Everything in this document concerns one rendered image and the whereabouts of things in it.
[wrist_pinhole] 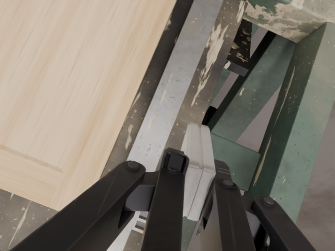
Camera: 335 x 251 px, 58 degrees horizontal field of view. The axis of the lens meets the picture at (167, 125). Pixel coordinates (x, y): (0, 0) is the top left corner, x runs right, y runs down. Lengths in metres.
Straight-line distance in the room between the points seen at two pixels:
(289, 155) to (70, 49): 0.42
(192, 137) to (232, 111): 0.74
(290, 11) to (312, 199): 2.09
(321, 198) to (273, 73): 1.86
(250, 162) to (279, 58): 0.31
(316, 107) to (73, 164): 0.43
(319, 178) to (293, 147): 1.86
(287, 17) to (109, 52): 0.35
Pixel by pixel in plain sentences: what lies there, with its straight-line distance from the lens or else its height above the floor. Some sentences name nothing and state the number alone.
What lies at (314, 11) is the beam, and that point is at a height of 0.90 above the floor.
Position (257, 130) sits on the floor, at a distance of 2.05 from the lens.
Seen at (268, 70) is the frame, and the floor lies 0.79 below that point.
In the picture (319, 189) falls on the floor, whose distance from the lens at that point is 2.52.
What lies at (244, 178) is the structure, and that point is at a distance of 0.61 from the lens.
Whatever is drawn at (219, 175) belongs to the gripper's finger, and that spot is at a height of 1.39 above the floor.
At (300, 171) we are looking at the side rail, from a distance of 0.56.
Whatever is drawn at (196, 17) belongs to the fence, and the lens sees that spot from 0.57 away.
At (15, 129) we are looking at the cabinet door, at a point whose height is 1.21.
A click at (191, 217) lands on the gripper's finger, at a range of 0.16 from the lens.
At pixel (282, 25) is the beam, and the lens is 0.69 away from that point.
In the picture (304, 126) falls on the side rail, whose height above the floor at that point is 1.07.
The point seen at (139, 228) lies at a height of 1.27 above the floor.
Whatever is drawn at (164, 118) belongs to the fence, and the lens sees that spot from 0.50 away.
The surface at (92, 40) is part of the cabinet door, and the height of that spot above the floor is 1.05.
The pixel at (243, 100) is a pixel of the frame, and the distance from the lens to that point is 0.89.
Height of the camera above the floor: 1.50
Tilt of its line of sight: 45 degrees down
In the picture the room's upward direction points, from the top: 161 degrees counter-clockwise
